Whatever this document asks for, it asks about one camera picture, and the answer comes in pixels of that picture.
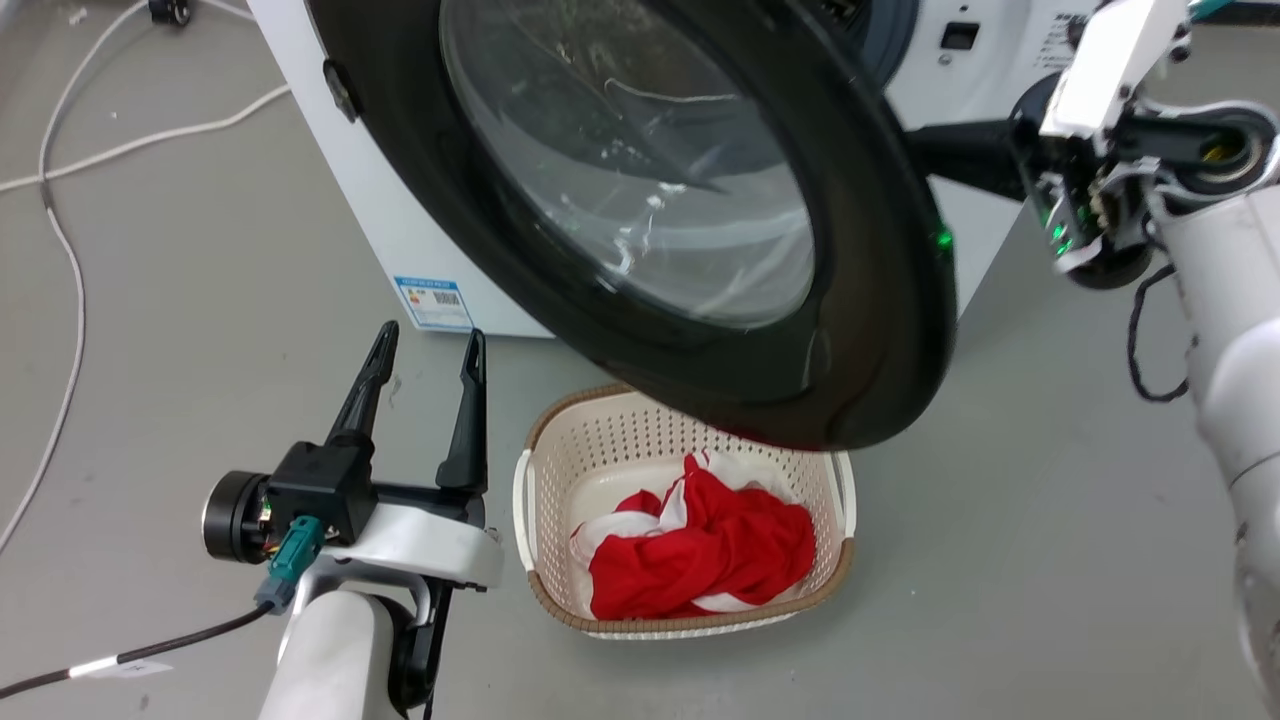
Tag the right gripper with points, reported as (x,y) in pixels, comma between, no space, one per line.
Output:
(1110,70)

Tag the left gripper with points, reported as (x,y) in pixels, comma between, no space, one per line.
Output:
(400,530)

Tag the black round glass washer door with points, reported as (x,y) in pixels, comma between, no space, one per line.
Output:
(860,300)

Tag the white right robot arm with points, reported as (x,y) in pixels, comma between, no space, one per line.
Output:
(1240,350)

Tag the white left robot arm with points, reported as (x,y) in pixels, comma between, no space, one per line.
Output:
(330,650)

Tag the white washing machine body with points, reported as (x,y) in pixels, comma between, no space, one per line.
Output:
(330,150)

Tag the blue white energy label sticker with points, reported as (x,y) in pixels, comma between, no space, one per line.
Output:
(434,303)

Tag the beige perforated laundry basket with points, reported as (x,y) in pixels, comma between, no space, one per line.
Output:
(560,470)

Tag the red and white garment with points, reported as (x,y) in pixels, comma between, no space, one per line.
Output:
(720,555)

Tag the small black wheel object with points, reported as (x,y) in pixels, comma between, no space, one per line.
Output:
(170,10)

